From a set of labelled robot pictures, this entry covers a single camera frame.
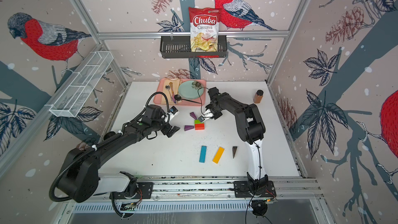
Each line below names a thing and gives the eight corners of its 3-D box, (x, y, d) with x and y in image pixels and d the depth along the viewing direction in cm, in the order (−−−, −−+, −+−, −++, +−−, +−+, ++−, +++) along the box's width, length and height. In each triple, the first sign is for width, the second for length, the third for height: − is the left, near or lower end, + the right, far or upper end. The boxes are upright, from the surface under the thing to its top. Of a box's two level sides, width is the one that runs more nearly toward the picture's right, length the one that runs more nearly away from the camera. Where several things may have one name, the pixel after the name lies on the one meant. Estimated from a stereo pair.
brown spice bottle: (254, 102, 109) (257, 95, 102) (252, 96, 112) (255, 89, 106) (261, 102, 109) (264, 95, 102) (259, 96, 112) (262, 89, 106)
